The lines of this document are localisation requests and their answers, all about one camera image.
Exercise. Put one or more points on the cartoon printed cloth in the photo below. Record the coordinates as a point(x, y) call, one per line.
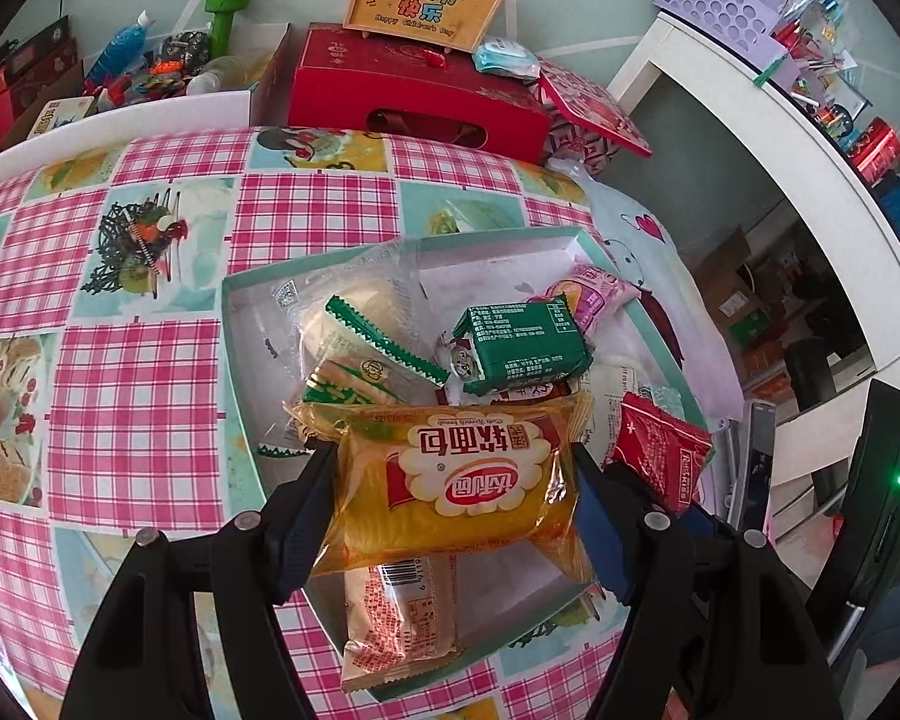
point(630, 240)

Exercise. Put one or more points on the smartphone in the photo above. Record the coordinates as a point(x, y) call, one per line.
point(756, 465)

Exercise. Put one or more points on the cardboard box with label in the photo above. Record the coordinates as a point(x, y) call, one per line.
point(727, 285)

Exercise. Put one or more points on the shallow teal-edged box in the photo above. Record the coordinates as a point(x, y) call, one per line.
point(495, 255)

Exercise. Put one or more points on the green beige zigzag packet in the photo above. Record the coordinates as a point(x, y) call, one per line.
point(360, 375)

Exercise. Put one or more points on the small red snack packet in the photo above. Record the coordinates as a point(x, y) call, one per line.
point(660, 442)

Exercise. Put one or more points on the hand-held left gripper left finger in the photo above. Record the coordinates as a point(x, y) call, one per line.
point(300, 532)

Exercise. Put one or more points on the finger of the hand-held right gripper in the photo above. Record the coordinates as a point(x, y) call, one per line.
point(696, 522)

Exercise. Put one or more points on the beige orange snack packet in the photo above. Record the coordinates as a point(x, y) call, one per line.
point(397, 615)

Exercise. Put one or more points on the red can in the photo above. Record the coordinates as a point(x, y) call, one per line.
point(877, 146)

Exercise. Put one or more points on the yellow bread packet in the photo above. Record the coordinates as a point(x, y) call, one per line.
point(450, 487)

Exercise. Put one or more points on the blue wet wipes pack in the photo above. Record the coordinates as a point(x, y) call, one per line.
point(506, 56)

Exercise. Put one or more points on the pink checked tablecloth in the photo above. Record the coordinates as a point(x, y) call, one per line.
point(135, 367)

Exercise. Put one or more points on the green dumbbell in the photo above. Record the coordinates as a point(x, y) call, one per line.
point(225, 22)

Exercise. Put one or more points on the clear bread bun packet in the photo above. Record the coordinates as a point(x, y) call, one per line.
point(345, 307)

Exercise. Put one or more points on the small green box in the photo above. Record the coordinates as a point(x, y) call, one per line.
point(750, 326)

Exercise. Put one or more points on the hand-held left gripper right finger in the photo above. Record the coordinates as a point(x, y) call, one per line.
point(596, 532)

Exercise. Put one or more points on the pile of stationery packets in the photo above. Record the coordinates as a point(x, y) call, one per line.
point(817, 45)

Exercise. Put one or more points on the pink patterned tin box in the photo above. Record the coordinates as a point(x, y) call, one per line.
point(592, 105)

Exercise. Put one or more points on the dark brown box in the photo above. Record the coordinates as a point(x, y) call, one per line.
point(45, 67)

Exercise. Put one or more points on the pink purple snack packet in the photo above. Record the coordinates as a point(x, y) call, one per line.
point(592, 289)

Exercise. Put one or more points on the orange boxes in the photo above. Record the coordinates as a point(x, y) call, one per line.
point(769, 375)

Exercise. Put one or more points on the white green snack packet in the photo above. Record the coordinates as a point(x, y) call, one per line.
point(626, 382)

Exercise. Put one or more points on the colourful toy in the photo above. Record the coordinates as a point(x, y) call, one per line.
point(176, 52)

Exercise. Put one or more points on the white phone stand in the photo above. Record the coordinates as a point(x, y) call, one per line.
point(726, 495)

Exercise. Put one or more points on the blue drink bottle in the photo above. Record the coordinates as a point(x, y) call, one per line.
point(124, 45)

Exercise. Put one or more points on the clear plastic bottle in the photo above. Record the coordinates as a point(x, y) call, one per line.
point(225, 71)

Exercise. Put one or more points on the white yellow flat box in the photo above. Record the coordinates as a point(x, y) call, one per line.
point(60, 116)

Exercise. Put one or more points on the red gift box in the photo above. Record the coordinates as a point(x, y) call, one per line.
point(390, 82)

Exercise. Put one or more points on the white desk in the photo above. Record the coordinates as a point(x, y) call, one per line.
point(720, 67)

